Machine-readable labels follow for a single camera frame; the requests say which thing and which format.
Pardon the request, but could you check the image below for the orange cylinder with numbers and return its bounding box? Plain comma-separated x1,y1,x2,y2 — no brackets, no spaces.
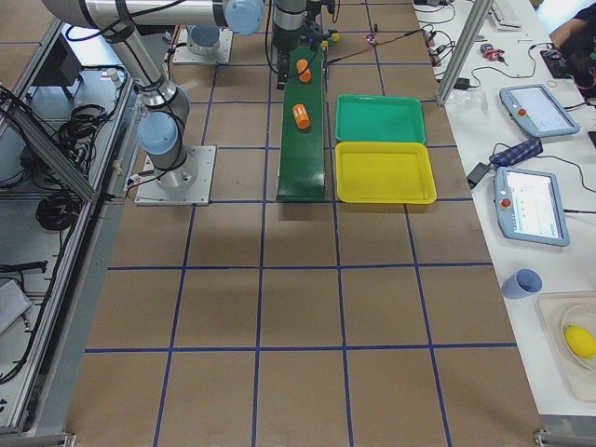
291,103,311,130

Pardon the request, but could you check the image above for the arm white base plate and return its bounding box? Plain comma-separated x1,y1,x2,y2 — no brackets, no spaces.
172,28,233,65
134,146,216,206

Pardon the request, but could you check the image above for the near teach pendant tablet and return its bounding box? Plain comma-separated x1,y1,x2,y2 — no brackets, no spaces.
494,167,570,247

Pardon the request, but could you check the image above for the aluminium frame post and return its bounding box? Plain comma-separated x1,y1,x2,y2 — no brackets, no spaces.
436,0,493,106

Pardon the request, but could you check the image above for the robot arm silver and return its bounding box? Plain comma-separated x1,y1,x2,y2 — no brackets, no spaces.
43,1,264,190
185,1,340,90

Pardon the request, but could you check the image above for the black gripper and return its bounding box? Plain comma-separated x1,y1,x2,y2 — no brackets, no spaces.
300,0,341,47

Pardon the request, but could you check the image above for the far teach pendant tablet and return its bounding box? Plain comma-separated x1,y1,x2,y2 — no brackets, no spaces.
499,84,580,138

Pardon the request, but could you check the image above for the green plastic tray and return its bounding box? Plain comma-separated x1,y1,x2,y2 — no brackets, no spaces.
335,94,427,144

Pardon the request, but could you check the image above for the yellow lemon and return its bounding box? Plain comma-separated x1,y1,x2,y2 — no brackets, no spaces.
563,325,595,359

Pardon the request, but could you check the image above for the yellow plastic tray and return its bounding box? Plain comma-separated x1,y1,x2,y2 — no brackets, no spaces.
334,142,437,205

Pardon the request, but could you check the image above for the blue plastic cup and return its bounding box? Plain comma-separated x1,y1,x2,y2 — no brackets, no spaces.
502,268,543,299

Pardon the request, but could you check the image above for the beige plastic bin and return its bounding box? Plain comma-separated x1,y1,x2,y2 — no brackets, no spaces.
536,291,595,403

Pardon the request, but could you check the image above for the plain orange cylinder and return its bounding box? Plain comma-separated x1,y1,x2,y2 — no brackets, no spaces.
296,59,312,83

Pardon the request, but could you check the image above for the red black power cable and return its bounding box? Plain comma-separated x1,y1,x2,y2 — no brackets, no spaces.
325,28,427,64

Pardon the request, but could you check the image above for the green conveyor belt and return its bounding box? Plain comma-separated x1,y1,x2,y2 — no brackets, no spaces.
277,47,325,202

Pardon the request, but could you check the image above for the teach pendant tablet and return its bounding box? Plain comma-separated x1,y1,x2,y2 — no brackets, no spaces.
499,84,580,138
494,167,570,247

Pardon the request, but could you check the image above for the blue checkered pouch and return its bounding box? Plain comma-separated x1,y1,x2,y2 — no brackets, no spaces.
489,139,543,168

